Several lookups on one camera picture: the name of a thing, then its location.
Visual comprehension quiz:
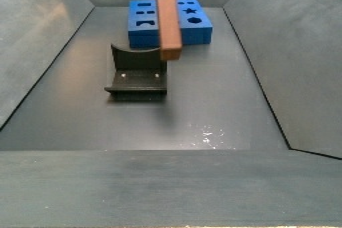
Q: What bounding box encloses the black curved fixture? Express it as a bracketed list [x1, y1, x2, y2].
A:
[104, 45, 167, 94]

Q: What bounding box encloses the blue shape sorting block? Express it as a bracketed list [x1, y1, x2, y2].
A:
[128, 0, 212, 49]

